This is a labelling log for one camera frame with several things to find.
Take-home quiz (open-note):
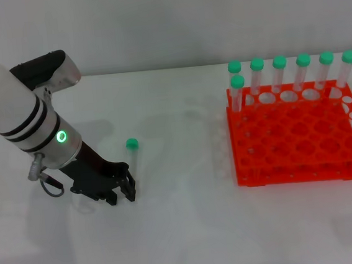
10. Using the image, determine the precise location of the green capped clear test tube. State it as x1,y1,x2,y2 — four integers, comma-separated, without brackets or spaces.
333,49,352,89
290,52,314,93
269,55,291,94
247,57,268,97
311,50,338,91
124,137,145,183
227,59,244,81
228,74,249,115

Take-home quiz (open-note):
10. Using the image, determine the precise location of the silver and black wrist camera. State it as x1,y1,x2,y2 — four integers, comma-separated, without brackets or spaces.
7,47,84,100

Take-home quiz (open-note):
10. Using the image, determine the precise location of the grey left arm cable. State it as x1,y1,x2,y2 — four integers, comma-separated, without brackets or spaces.
25,150,66,202

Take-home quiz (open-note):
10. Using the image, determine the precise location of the orange test tube rack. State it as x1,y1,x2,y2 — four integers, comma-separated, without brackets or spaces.
223,76,352,192

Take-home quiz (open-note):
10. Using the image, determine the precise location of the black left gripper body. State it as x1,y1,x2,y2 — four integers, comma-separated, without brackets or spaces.
57,138,132,206

